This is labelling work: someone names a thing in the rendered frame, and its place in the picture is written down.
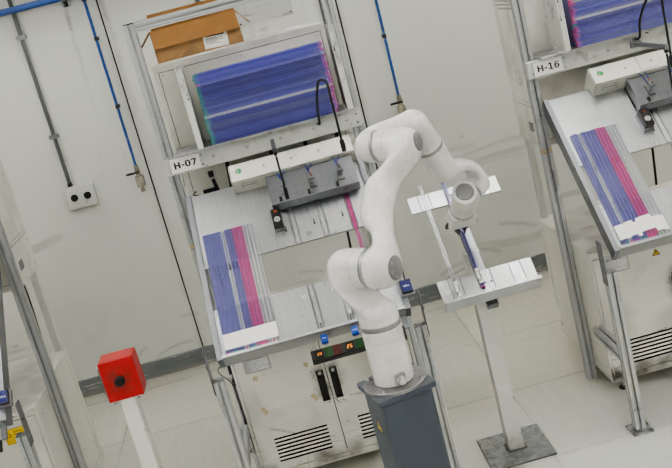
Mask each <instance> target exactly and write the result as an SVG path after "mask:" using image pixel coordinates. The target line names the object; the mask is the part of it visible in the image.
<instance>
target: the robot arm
mask: <svg viewBox="0 0 672 468"><path fill-rule="evenodd" d="M354 152H355V154H356V156H357V157H358V158H359V159H360V160H362V161H364V162H368V163H378V162H384V163H383V164H382V165H381V167H380V168H379V169H378V170H377V171H376V172H374V173H373V174H372V175H371V176H370V177H369V179H368V180H367V181H366V183H365V186H364V190H363V194H362V200H361V207H360V217H361V222H362V224H363V226H364V227H365V228H366V229H367V230H368V231H369V232H370V233H371V235H372V245H371V247H365V248H346V249H341V250H338V251H336V252H335V253H333V254H332V256H331V257H330V258H329V261H328V264H327V275H328V279H329V282H330V284H331V286H332V287H333V289H334V290H335V291H336V292H337V294H338V295H339V296H340V297H341V298H342V299H343V300H344V301H345V302H346V303H347V304H348V305H349V306H350V307H351V308H352V309H353V310H354V312H355V313H356V315H357V318H358V322H359V325H360V329H361V333H362V337H363V340H364V344H365V348H366V352H367V356H368V360H369V363H370V367H371V371H372V375H371V376H370V377H368V378H367V380H366V381H365V383H364V386H363V387H364V390H365V392H366V393H367V394H368V395H370V396H373V397H380V398H383V397H393V396H398V395H402V394H405V393H408V392H410V391H412V390H414V389H416V388H418V387H419V386H420V385H421V384H422V383H424V381H425V380H426V377H427V375H426V371H425V369H424V368H422V367H420V366H417V365H412V363H411V359H410V355H409V351H408V348H407V344H406V340H405V336H404V332H403V328H402V324H401V320H400V316H399V312H398V309H397V306H396V304H395V303H394V302H393V301H392V300H391V299H389V298H388V297H386V296H384V295H383V294H381V293H380V292H379V291H377V290H376V289H387V288H390V287H392V286H394V285H396V284H397V283H398V282H399V280H400V278H401V276H402V273H403V261H402V257H401V253H400V250H399V247H398V244H397V241H396V238H395V233H394V224H393V216H394V208H395V202H396V197H397V192H398V189H399V187H400V185H401V183H402V182H403V180H404V179H405V178H406V176H407V175H408V174H409V173H410V172H411V171H412V170H413V168H414V167H415V166H416V165H417V163H418V162H419V160H420V159H421V160H422V162H423V163H424V165H425V166H426V168H427V169H428V171H429V172H430V174H431V175H432V177H433V178H434V179H435V180H436V181H438V182H441V183H443V182H447V181H449V180H451V179H452V178H454V177H455V176H457V175H459V174H460V173H462V172H465V173H466V174H467V180H466V181H461V182H458V183H457V184H456V185H455V186H454V187H453V189H452V196H451V208H450V210H449V211H448V213H447V216H446V222H448V223H447V224H446V225H445V229H446V230H447V229H449V230H455V233H457V234H458V235H460V228H463V230H464V233H466V230H467V228H468V227H469V226H471V225H474V224H475V223H476V221H478V220H477V217H476V211H475V208H476V205H477V203H478V201H479V200H480V199H481V197H482V196H483V195H484V194H485V193H486V191H487V190H488V189H489V187H490V181H489V178H488V177H487V175H486V173H485V172H484V170H483V169H482V168H481V166H480V165H479V164H478V163H476V162H474V161H472V160H468V159H464V158H454V159H453V157H452V156H451V154H450V152H449V151H448V149H447V147H446V146H445V144H444V142H443V141H442V139H441V138H440V136H439V134H438V133H437V131H436V129H435V128H434V126H433V125H432V123H431V122H430V120H429V119H428V117H427V116H426V115H425V114H424V113H423V112H421V111H419V110H416V109H410V110H406V111H404V112H402V113H401V114H399V115H397V116H395V117H392V118H390V119H387V120H384V121H382V122H379V123H376V124H374V125H372V126H370V127H368V128H366V129H365V130H363V131H362V132H361V133H360V134H359V135H358V136H357V137H356V139H355V141H354Z"/></svg>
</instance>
